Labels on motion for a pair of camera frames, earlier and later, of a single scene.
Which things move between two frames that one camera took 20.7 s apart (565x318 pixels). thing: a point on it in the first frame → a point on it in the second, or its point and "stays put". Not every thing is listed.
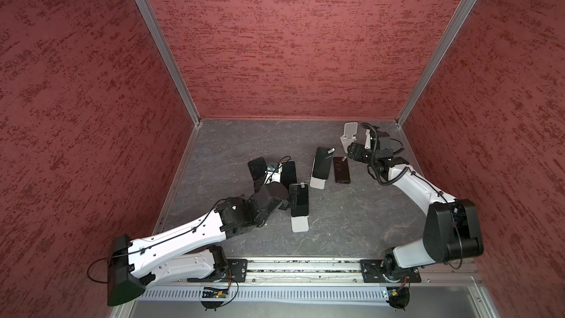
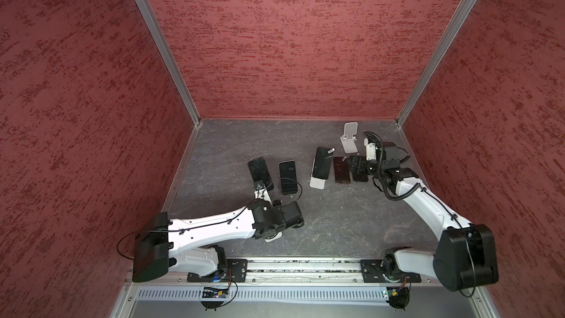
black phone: (299, 197) → (360, 176)
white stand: (349, 135) stays put
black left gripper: (285, 205) → (277, 203)
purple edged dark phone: (341, 170) stays put
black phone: (288, 174) stays put
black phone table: (257, 168) stays put
